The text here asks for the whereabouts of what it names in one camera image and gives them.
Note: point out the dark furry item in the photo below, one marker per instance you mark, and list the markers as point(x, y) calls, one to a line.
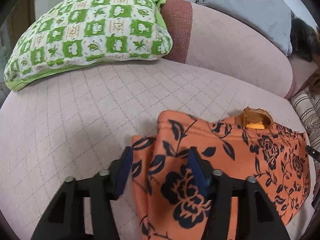
point(304, 39)

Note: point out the green white patterned pillow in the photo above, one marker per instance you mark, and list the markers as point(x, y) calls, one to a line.
point(81, 33)

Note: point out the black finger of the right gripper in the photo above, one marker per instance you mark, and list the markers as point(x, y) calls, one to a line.
point(312, 152)

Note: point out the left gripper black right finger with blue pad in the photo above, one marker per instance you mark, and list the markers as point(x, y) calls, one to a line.
point(257, 216)

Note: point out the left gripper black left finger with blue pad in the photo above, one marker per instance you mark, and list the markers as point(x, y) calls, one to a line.
point(81, 209)

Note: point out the grey blue pillow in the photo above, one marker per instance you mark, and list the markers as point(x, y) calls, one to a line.
point(271, 18)

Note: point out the pink bolster pillow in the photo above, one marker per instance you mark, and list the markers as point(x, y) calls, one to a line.
point(212, 40)

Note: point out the orange black floral garment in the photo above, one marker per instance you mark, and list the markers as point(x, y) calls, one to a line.
point(168, 202)

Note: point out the brown patterned cloth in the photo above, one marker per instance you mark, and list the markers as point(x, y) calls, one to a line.
point(314, 83)

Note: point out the striped beige bedding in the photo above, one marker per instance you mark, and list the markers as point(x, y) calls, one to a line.
point(306, 106)

